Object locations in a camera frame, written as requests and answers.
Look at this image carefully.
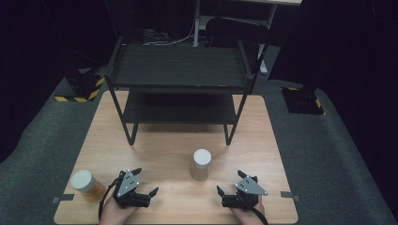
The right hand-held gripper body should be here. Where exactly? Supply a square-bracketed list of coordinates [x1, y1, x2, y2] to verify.
[222, 175, 268, 211]

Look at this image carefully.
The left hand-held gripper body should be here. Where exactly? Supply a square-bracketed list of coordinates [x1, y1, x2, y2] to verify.
[112, 169, 151, 209]

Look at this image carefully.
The person's right hand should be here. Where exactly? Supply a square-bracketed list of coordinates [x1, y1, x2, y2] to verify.
[229, 195, 267, 225]

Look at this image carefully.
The person's left hand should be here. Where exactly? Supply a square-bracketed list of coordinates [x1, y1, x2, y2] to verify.
[99, 196, 139, 225]

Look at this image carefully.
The grey jar with white lid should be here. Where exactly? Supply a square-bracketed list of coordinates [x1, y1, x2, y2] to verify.
[190, 148, 213, 183]

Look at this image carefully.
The amber jar with white lid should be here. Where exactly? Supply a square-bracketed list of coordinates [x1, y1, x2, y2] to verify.
[69, 169, 108, 203]

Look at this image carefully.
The black stand base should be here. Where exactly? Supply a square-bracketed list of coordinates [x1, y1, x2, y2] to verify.
[280, 86, 326, 116]

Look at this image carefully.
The yellow-black striped stand base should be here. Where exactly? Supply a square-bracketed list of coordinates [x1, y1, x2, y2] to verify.
[54, 68, 106, 104]

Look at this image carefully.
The black two-tier shelf rack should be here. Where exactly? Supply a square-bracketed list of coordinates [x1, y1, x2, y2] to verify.
[104, 35, 270, 147]

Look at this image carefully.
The black power strip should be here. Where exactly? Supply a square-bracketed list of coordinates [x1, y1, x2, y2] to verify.
[143, 28, 171, 44]

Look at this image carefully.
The black chair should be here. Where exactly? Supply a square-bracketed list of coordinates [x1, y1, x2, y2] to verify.
[205, 16, 272, 45]

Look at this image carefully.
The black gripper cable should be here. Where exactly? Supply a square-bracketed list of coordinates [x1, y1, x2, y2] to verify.
[98, 176, 124, 221]
[251, 206, 270, 225]

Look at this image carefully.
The white cable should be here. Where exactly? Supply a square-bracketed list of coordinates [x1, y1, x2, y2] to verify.
[142, 18, 196, 47]

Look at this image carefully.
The white metal desk frame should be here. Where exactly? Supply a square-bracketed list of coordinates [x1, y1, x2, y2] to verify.
[192, 0, 303, 76]

